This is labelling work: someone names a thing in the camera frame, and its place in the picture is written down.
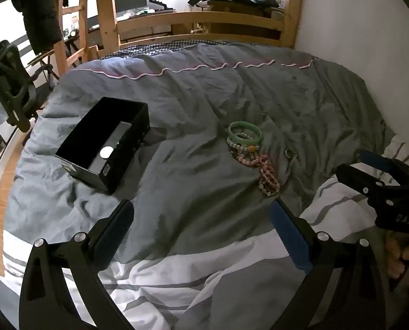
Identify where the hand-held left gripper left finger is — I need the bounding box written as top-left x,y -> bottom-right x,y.
19,199 -> 137,330

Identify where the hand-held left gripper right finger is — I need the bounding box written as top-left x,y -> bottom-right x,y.
271,199 -> 388,330

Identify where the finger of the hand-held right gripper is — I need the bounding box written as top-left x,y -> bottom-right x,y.
335,163 -> 391,199
359,149 -> 409,177

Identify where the pink and white bead bracelet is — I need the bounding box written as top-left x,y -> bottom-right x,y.
258,175 -> 282,197

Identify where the dark pink bead bracelet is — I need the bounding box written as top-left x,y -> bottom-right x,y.
258,160 -> 277,183

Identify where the black rectangular box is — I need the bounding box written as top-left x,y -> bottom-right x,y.
55,97 -> 150,195

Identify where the pale bracelet with orange bead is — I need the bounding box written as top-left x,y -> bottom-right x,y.
226,137 -> 261,155

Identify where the green jade bangle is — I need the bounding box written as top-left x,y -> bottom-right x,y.
228,121 -> 263,144

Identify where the person's right hand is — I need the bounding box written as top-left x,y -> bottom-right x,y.
385,232 -> 409,287

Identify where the small black inner box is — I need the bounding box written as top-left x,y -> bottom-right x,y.
88,121 -> 133,179

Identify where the white striped bed sheet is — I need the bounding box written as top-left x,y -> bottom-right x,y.
1,137 -> 409,330

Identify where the grey duvet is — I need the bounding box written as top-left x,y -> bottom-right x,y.
3,43 -> 396,273

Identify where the black office chair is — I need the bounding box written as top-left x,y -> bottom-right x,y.
0,39 -> 54,133

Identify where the checkered mattress sheet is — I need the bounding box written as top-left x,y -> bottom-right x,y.
99,39 -> 234,60

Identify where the black hanging jacket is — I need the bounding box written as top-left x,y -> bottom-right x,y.
9,0 -> 70,54

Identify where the wooden bed frame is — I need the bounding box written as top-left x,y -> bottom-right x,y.
53,0 -> 306,78

